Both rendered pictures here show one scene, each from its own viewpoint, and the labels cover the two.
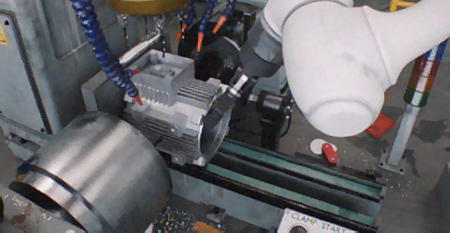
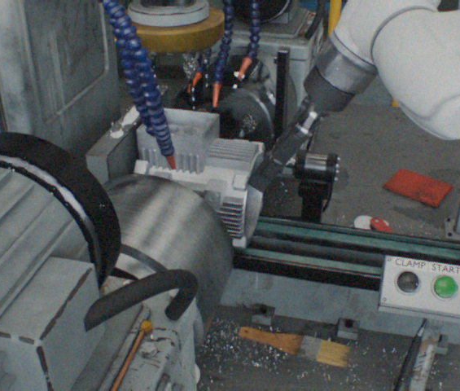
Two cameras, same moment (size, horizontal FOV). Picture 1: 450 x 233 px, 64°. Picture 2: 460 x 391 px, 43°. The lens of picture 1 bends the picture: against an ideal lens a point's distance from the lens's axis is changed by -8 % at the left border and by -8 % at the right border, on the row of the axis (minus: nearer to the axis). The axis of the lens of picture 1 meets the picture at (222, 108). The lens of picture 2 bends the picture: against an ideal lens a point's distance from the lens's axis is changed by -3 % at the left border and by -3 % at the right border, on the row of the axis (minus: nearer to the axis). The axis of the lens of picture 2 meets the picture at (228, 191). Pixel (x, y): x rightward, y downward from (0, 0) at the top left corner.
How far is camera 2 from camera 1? 32 cm
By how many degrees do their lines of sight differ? 10
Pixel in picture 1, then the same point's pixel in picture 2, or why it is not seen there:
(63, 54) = (48, 116)
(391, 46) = not seen: outside the picture
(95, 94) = (107, 162)
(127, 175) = (197, 239)
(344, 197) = not seen: hidden behind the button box
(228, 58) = (247, 116)
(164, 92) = (192, 155)
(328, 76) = (449, 74)
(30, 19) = (19, 66)
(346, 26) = (454, 27)
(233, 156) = (273, 239)
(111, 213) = not seen: hidden behind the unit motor
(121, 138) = (177, 199)
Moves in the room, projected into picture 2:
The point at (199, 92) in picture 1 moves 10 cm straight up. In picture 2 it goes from (235, 151) to (236, 98)
